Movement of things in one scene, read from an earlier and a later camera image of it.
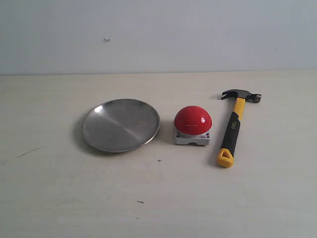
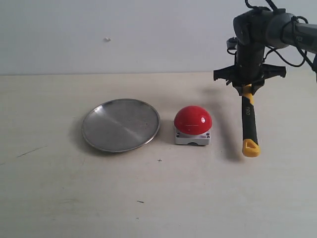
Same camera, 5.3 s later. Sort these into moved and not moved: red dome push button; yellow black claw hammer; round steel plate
Moved: yellow black claw hammer
Not moved: red dome push button; round steel plate
